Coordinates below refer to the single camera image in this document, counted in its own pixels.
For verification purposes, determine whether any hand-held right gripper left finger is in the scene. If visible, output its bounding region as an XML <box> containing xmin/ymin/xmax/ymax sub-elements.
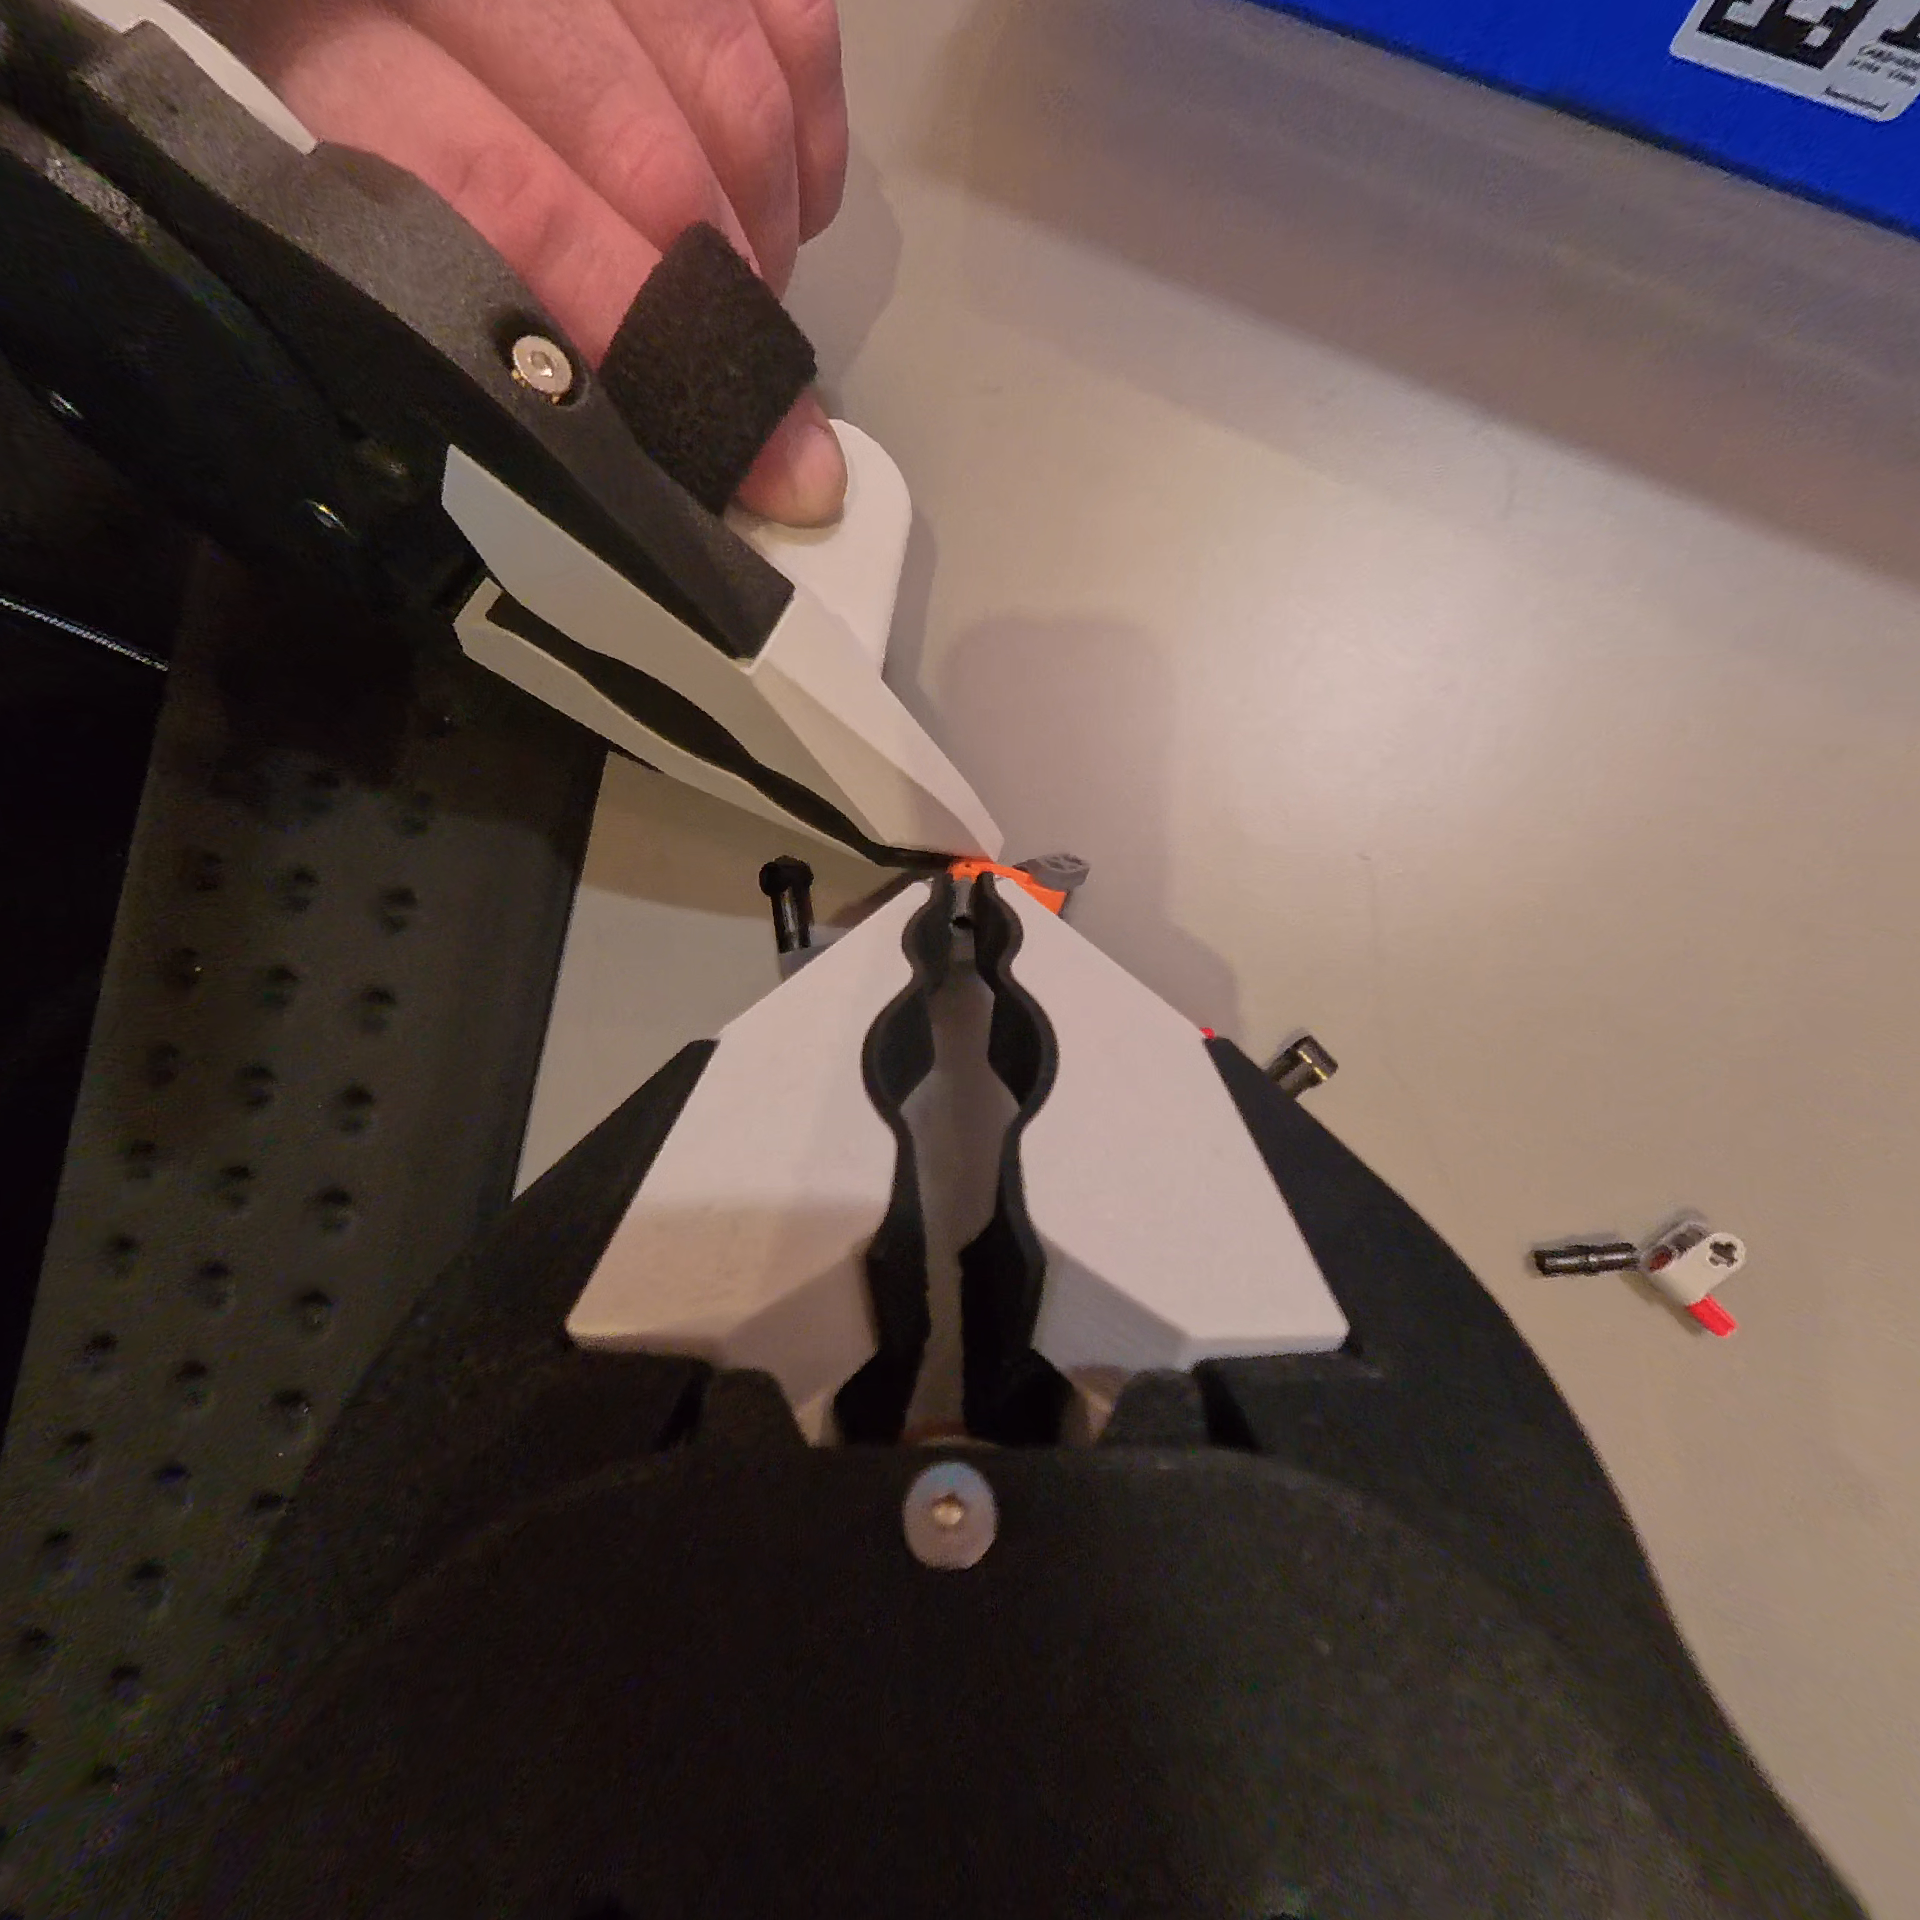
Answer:
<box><xmin>564</xmin><ymin>877</ymin><xmax>956</xmax><ymax>1445</ymax></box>

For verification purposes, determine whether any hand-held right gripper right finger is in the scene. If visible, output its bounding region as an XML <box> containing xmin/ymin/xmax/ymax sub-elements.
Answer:
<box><xmin>960</xmin><ymin>877</ymin><xmax>1350</xmax><ymax>1414</ymax></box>

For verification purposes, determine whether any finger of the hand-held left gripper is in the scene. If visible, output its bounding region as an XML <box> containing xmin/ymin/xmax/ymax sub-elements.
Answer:
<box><xmin>454</xmin><ymin>589</ymin><xmax>961</xmax><ymax>876</ymax></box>
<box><xmin>441</xmin><ymin>449</ymin><xmax>1007</xmax><ymax>864</ymax></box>

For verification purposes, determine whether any person's left hand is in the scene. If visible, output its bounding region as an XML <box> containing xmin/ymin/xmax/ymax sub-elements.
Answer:
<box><xmin>195</xmin><ymin>0</ymin><xmax>853</xmax><ymax>529</ymax></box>

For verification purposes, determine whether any grey beam black axle assembly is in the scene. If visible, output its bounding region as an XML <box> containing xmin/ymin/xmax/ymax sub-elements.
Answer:
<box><xmin>757</xmin><ymin>855</ymin><xmax>840</xmax><ymax>961</ymax></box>

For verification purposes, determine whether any black perforated board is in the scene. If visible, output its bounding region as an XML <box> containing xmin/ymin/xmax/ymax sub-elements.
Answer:
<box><xmin>0</xmin><ymin>540</ymin><xmax>600</xmax><ymax>1801</ymax></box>

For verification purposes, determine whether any small white connector assembly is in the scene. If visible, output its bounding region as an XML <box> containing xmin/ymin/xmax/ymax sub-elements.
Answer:
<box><xmin>1533</xmin><ymin>1217</ymin><xmax>1751</xmax><ymax>1337</ymax></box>

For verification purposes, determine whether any blue plastic bin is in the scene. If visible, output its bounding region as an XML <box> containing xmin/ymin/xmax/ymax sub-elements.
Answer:
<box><xmin>1246</xmin><ymin>0</ymin><xmax>1920</xmax><ymax>243</ymax></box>

